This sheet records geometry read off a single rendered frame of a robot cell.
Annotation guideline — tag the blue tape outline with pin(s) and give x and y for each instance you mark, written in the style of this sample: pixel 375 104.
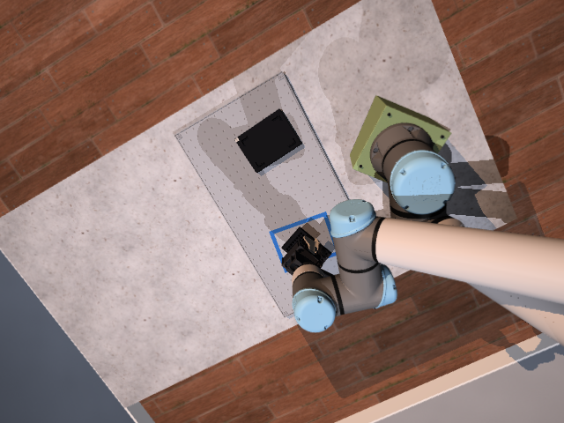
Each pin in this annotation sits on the blue tape outline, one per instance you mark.
pixel 324 214

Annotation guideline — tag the black rectangular frame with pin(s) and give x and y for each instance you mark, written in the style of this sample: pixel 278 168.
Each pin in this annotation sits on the black rectangular frame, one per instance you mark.
pixel 267 141

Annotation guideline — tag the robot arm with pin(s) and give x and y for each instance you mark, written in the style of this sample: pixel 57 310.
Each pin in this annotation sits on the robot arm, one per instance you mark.
pixel 421 236

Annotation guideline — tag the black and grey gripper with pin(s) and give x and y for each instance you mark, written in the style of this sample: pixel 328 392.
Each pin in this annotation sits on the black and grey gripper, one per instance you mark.
pixel 314 254

